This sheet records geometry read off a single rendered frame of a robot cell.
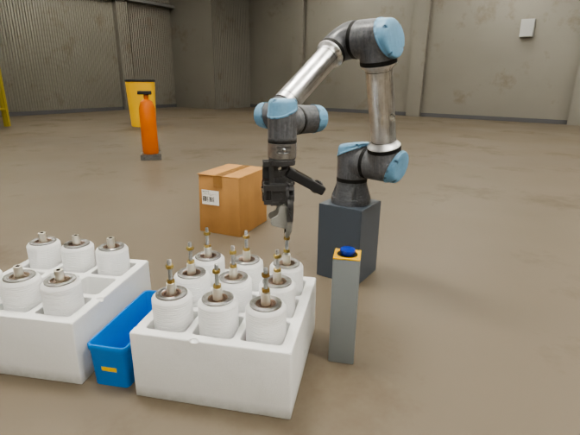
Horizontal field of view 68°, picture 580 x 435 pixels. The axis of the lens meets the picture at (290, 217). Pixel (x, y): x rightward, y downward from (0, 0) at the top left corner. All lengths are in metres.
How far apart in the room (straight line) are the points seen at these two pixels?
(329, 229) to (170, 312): 0.79
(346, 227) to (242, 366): 0.77
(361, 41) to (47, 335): 1.18
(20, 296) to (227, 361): 0.57
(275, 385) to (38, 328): 0.61
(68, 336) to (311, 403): 0.62
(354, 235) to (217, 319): 0.74
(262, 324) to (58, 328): 0.52
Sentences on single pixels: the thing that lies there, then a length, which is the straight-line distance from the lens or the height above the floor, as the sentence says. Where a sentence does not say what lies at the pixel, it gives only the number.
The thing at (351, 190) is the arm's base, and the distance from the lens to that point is 1.61.
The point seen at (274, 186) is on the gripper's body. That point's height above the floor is 0.48.
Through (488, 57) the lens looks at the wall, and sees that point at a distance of 9.88.
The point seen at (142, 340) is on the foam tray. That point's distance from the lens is 1.10.
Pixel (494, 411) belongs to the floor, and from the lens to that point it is 1.23.
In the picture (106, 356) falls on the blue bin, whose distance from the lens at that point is 1.21.
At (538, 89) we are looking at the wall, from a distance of 9.74.
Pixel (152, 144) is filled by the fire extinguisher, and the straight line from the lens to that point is 4.34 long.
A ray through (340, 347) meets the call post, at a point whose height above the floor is 0.05.
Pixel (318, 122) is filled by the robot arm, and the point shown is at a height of 0.64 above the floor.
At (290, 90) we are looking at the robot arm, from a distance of 1.30.
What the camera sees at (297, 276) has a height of 0.23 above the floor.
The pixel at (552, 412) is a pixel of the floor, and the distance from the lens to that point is 1.28.
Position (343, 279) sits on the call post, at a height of 0.26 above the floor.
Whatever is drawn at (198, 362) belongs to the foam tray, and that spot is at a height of 0.12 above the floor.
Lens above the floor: 0.75
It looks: 18 degrees down
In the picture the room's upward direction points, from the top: 1 degrees clockwise
